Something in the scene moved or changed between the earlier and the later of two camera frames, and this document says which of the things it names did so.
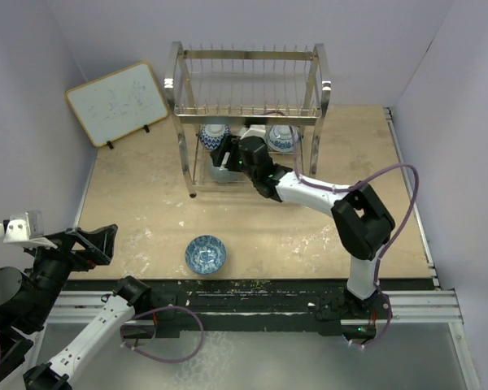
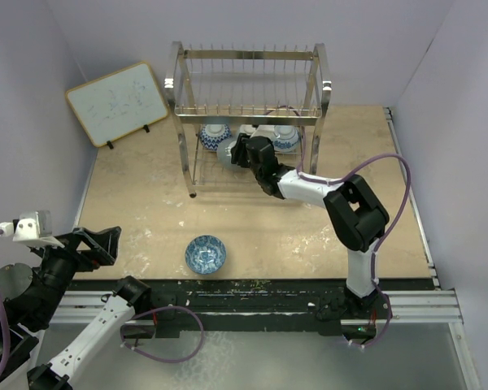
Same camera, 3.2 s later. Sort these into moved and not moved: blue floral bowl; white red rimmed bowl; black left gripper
Moved: white red rimmed bowl
Not moved: black left gripper; blue floral bowl
